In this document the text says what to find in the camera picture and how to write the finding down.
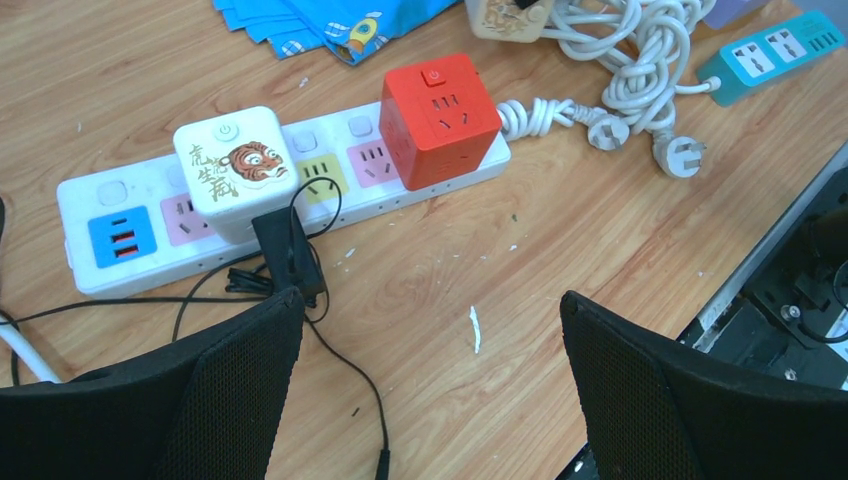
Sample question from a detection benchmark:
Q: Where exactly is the red cube socket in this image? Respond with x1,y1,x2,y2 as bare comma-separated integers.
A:
379,53,502,191

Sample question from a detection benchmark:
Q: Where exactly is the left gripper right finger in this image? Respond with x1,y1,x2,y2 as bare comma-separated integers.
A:
559,290,847,479

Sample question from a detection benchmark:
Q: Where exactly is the teal power strip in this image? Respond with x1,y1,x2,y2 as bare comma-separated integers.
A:
695,10,847,107

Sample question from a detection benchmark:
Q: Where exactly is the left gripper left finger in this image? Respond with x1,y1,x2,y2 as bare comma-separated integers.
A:
1,288,305,479

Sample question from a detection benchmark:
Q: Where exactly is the small black charger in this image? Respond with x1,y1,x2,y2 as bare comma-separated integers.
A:
252,207,327,308

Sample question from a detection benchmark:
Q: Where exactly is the purple power strip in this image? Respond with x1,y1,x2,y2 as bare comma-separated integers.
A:
702,0,770,30

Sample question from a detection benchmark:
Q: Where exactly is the blue cloth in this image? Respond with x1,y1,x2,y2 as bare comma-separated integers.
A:
212,0,455,66

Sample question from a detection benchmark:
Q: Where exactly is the white picture cube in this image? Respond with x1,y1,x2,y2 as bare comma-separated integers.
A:
173,106,300,244

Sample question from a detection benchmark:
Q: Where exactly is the black thin adapter cable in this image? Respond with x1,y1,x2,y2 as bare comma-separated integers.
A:
0,175,392,480

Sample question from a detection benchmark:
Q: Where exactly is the white coiled cable bundle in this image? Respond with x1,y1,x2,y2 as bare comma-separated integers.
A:
539,0,723,180

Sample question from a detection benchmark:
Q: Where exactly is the white power strip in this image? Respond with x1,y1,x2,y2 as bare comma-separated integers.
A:
1,314,61,384
56,102,512,299

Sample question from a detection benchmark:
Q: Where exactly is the white back power strip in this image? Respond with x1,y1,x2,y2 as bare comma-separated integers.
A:
56,102,512,299

